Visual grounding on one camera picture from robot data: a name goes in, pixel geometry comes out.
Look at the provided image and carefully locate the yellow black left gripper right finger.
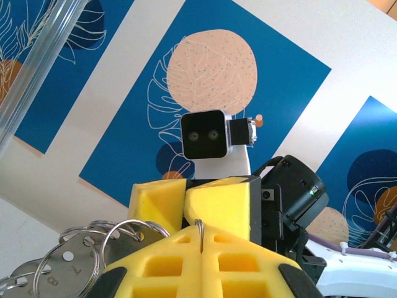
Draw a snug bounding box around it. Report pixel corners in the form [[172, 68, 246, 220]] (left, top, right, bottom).
[[201, 225, 324, 298]]

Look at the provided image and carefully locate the blue floral wall panel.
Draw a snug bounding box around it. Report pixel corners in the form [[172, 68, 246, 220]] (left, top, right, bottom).
[[313, 95, 397, 249], [0, 0, 136, 155]]

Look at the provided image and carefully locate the aluminium frame post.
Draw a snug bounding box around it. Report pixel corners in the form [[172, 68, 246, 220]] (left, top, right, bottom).
[[0, 0, 90, 160]]

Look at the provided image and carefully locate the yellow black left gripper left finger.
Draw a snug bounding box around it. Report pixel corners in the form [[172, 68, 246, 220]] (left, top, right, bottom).
[[89, 225, 204, 298]]

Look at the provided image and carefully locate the blue panel with beige circle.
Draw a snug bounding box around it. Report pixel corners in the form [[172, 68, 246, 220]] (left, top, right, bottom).
[[79, 0, 332, 215]]

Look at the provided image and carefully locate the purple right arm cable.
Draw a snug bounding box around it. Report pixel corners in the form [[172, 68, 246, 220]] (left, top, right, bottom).
[[229, 116, 397, 260]]

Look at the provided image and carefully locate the metal keyring band with rings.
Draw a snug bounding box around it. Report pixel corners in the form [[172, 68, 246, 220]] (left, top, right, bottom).
[[0, 219, 206, 298]]

